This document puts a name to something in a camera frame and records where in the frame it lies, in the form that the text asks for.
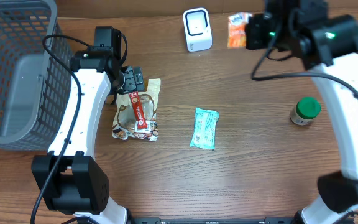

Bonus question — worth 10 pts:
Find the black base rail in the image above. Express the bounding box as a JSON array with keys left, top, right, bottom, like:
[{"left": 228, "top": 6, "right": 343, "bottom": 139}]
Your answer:
[{"left": 129, "top": 217, "right": 295, "bottom": 224}]

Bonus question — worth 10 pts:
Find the grey plastic mesh basket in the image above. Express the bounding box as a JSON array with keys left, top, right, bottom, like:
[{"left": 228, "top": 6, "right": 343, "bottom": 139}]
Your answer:
[{"left": 0, "top": 0, "right": 73, "bottom": 151}]

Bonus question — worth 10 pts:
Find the green white small bottle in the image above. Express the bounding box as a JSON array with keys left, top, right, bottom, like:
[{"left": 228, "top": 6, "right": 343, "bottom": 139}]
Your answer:
[{"left": 290, "top": 97, "right": 321, "bottom": 126}]

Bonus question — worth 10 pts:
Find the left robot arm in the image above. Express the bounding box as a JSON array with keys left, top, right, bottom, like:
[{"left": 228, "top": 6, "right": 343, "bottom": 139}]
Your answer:
[{"left": 30, "top": 26, "right": 145, "bottom": 224}]

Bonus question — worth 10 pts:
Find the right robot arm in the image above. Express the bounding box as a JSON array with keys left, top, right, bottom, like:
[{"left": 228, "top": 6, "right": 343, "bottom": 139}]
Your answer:
[{"left": 246, "top": 0, "right": 358, "bottom": 223}]

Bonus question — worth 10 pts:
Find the red snack bar wrapper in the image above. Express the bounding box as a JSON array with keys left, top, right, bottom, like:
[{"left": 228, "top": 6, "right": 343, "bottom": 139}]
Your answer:
[{"left": 129, "top": 91, "right": 147, "bottom": 129}]

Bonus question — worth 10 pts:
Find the white brown snack bag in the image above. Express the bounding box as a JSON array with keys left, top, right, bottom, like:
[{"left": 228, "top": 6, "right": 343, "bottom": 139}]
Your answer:
[{"left": 112, "top": 78, "right": 161, "bottom": 141}]

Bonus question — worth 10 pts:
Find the white barcode scanner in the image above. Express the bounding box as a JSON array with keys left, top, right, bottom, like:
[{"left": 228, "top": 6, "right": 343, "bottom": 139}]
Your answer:
[{"left": 183, "top": 7, "right": 213, "bottom": 52}]

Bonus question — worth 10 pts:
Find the teal wet wipes pack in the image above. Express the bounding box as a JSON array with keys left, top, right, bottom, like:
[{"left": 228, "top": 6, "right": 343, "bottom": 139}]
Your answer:
[{"left": 190, "top": 108, "right": 219, "bottom": 150}]

